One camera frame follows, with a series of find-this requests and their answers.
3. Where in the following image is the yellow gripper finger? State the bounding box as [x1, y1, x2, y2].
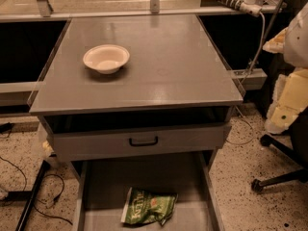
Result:
[265, 68, 308, 134]

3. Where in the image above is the green jalapeno chip bag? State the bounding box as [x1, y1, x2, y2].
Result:
[120, 187, 178, 225]

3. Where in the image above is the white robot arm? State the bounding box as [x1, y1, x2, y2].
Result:
[263, 3, 308, 134]

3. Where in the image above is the grey drawer cabinet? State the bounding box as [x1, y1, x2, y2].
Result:
[29, 13, 244, 231]

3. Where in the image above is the open grey middle drawer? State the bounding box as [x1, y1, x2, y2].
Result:
[72, 152, 225, 231]

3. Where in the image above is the grey top drawer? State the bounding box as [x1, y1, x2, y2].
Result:
[49, 122, 231, 162]

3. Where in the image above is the white power strip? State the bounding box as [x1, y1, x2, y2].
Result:
[216, 0, 262, 17]

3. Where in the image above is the white paper bowl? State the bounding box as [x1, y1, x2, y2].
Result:
[83, 44, 130, 74]

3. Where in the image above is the black metal floor bar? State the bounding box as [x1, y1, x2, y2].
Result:
[15, 160, 50, 231]

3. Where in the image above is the white power cable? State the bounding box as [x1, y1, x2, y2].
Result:
[240, 11, 267, 82]

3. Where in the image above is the black drawer handle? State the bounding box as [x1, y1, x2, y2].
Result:
[128, 137, 159, 147]

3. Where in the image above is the aluminium frame rail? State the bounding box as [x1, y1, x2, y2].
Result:
[0, 4, 280, 23]

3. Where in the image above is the black floor cable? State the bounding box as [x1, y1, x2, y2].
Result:
[0, 156, 74, 226]

